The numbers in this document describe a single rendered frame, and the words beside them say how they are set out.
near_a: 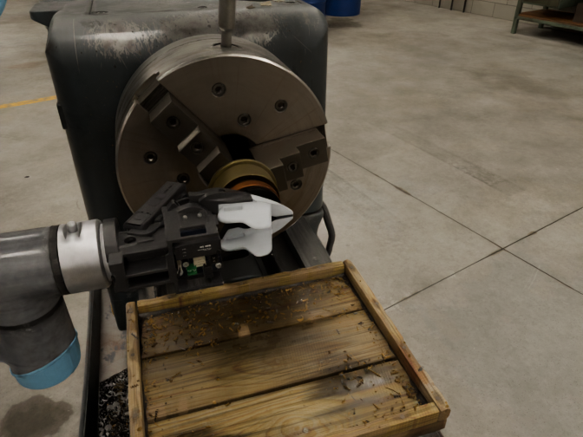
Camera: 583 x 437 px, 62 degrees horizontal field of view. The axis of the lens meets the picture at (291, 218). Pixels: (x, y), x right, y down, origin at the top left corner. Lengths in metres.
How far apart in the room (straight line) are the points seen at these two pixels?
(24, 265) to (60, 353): 0.13
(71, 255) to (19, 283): 0.05
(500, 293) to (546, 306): 0.18
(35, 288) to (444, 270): 1.98
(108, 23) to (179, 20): 0.10
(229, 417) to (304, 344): 0.15
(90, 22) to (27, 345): 0.48
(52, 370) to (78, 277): 0.14
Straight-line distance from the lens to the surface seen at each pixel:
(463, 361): 1.94
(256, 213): 0.55
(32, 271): 0.54
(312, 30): 0.86
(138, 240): 0.55
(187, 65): 0.66
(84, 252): 0.53
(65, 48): 0.82
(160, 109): 0.63
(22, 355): 0.61
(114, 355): 1.21
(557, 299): 2.36
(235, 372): 0.67
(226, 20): 0.69
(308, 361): 0.67
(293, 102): 0.70
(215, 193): 0.55
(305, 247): 0.90
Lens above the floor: 1.40
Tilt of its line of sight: 33 degrees down
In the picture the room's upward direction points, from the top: straight up
